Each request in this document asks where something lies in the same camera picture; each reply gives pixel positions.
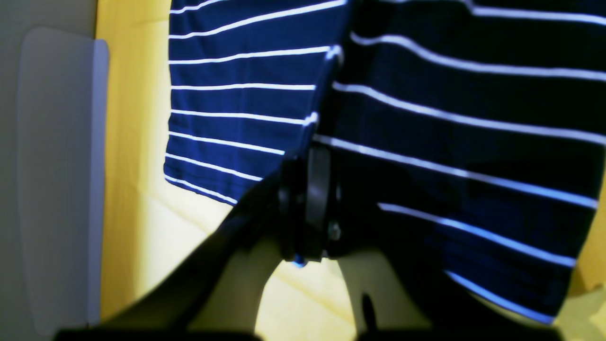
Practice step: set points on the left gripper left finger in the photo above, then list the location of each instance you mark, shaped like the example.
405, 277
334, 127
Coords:
215, 293

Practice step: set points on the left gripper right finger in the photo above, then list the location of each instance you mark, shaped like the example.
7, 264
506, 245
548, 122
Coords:
397, 290

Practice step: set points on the navy white striped T-shirt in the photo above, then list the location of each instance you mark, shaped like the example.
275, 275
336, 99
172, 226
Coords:
479, 124

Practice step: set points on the yellow table cloth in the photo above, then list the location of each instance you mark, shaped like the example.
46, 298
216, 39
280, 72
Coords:
151, 225

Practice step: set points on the grey table plate left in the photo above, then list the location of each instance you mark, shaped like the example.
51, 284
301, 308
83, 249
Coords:
61, 142

